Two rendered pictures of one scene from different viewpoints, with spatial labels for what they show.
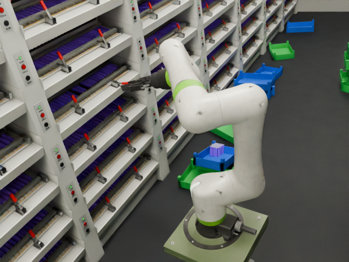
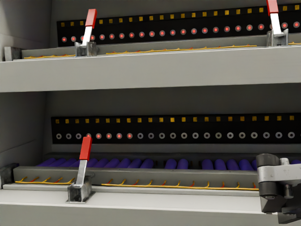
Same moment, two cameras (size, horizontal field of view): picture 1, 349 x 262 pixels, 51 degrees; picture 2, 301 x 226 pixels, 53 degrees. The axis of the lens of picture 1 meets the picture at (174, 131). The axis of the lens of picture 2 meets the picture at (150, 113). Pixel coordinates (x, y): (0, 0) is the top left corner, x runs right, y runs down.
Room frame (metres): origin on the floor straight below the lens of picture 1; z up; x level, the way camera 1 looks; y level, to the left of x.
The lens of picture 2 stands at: (1.36, -0.04, 0.81)
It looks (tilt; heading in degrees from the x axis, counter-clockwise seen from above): 9 degrees up; 66
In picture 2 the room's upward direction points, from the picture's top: 1 degrees clockwise
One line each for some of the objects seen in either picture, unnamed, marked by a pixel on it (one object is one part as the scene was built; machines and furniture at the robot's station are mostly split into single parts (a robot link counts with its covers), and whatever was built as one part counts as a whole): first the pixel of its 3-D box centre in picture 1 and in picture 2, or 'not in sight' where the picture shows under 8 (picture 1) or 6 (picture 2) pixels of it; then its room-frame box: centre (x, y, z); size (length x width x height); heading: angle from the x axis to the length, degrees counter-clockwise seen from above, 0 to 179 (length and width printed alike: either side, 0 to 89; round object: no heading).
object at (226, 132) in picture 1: (232, 127); not in sight; (2.22, -0.42, 0.04); 0.30 x 0.20 x 0.08; 31
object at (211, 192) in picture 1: (212, 197); not in sight; (1.07, -0.10, 0.48); 0.16 x 0.13 x 0.19; 95
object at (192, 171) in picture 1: (206, 177); not in sight; (1.72, -0.15, 0.04); 0.30 x 0.20 x 0.08; 56
